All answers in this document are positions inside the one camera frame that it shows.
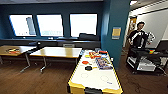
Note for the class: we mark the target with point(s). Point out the yellow round disc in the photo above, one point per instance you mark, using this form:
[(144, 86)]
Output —
[(87, 56)]

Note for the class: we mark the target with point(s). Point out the dark bench cushion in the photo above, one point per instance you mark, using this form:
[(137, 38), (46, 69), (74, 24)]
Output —
[(87, 36)]

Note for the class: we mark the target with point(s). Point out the flat red item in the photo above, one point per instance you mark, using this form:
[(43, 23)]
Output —
[(103, 52)]

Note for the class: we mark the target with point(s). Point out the black paddle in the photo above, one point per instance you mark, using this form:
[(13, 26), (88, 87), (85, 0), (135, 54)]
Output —
[(88, 68)]

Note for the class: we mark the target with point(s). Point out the white work table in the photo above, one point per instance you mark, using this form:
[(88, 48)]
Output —
[(96, 78)]

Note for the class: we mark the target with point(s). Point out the black wheeled cart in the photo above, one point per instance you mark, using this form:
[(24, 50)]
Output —
[(136, 53)]

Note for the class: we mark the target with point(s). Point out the brown wooden door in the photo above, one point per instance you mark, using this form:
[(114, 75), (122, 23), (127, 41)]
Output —
[(132, 25)]

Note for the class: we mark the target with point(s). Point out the person in black jacket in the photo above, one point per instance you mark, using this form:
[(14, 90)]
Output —
[(138, 37)]

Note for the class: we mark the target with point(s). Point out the yellow top dark table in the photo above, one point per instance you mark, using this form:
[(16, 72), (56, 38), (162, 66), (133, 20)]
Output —
[(23, 50)]

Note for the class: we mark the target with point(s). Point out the orange red table clutter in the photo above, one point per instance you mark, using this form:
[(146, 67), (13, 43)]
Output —
[(13, 51)]

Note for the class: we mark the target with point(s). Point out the bright wall window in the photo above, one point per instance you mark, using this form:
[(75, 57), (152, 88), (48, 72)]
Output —
[(83, 25), (50, 25), (20, 25)]

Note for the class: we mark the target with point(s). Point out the white wall outlet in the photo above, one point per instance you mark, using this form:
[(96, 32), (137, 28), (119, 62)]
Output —
[(112, 59)]

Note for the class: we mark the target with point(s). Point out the yellow wall sign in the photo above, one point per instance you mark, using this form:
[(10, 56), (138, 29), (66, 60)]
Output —
[(116, 32)]

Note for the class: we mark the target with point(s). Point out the dark wall bench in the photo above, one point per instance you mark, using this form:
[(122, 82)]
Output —
[(20, 42)]

